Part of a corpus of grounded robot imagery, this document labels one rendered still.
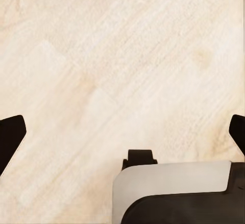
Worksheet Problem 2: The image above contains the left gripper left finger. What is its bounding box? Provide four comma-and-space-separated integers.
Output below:
0, 115, 27, 176

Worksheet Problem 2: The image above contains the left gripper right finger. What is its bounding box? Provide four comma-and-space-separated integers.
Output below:
229, 114, 245, 156

